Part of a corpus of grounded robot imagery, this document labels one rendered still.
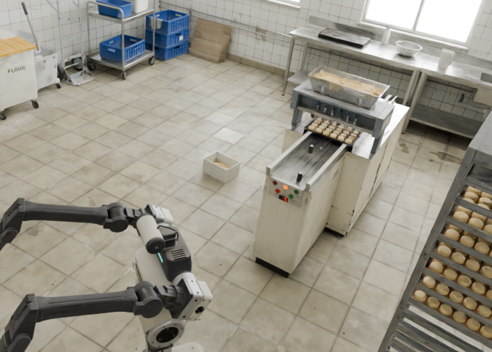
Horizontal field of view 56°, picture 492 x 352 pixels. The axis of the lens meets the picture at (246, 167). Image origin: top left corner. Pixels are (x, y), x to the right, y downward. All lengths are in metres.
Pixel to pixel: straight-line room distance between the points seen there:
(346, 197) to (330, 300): 0.83
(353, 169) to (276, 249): 0.86
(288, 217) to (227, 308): 0.75
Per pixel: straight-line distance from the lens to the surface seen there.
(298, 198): 3.05
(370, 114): 3.45
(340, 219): 3.91
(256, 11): 7.25
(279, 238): 3.34
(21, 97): 5.59
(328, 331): 3.33
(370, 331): 3.44
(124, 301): 1.58
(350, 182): 3.71
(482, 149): 1.77
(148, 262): 1.89
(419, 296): 2.21
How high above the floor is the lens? 2.50
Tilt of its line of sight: 32 degrees down
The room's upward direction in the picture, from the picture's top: 9 degrees clockwise
